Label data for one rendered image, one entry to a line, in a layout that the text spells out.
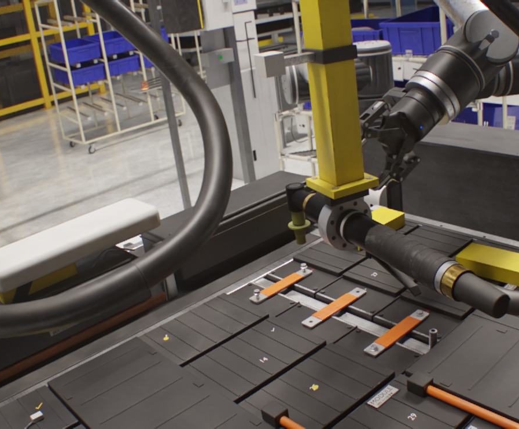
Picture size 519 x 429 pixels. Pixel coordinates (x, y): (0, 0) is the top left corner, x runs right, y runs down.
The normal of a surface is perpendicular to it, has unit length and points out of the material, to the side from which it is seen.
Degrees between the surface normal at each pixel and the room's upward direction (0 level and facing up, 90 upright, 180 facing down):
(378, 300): 0
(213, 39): 90
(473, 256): 0
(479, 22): 56
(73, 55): 97
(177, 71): 69
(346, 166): 90
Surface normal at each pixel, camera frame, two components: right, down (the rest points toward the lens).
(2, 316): -0.07, -0.36
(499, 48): 0.05, -0.14
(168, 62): -0.24, 0.07
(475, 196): -0.72, 0.35
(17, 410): -0.12, -0.92
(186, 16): 0.67, 0.21
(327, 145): -0.88, 0.28
